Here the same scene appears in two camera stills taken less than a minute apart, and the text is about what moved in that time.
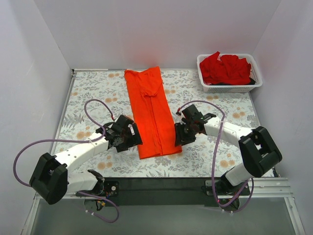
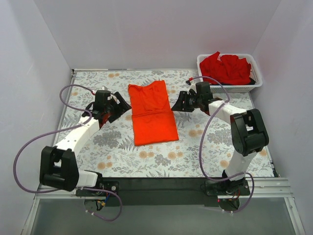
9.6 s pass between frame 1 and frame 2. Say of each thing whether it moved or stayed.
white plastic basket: stayed
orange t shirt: moved
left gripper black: moved
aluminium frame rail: stayed
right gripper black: moved
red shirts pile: stayed
